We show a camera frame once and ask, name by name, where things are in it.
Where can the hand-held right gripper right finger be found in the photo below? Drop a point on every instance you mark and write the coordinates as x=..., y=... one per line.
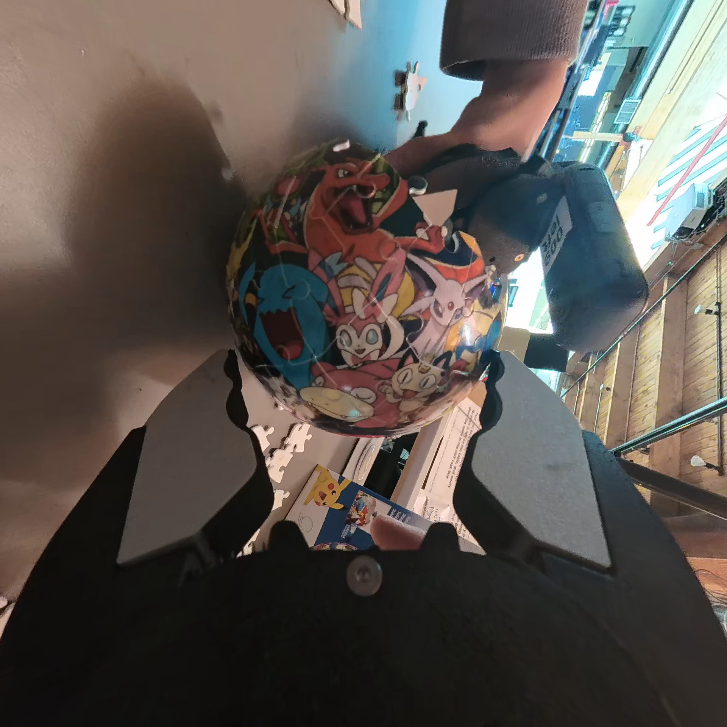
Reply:
x=539, y=483

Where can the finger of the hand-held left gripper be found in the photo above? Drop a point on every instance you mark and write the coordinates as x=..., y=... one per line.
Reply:
x=436, y=203

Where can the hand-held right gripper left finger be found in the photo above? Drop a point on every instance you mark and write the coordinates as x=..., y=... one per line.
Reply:
x=187, y=483

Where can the joined white puzzle pieces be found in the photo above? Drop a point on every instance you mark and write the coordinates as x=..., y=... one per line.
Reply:
x=410, y=91

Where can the colourful puzzle ball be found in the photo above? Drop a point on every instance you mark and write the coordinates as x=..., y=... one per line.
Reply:
x=352, y=295

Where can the person's left forearm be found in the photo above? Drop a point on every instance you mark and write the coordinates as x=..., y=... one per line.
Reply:
x=511, y=28

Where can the pile of loose puzzle pieces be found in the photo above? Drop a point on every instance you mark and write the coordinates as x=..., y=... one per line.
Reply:
x=284, y=448

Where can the printed puzzle box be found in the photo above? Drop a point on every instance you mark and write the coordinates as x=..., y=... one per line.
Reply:
x=352, y=511

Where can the person's left hand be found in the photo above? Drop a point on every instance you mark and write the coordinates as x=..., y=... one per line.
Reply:
x=511, y=113

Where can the person's right hand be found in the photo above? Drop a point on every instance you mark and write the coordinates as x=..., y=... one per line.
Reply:
x=400, y=534

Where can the printed instruction sheet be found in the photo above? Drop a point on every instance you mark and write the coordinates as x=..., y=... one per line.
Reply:
x=460, y=443

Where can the ceiling spotlight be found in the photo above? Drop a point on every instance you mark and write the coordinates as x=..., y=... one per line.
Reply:
x=696, y=460
x=697, y=309

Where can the beige and black hanging panel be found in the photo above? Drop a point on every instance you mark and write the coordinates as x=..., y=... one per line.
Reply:
x=514, y=343

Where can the clear plastic stand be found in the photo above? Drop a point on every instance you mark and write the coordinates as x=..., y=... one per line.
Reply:
x=366, y=460

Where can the black metal rail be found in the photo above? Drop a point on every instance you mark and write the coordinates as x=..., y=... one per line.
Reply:
x=676, y=423

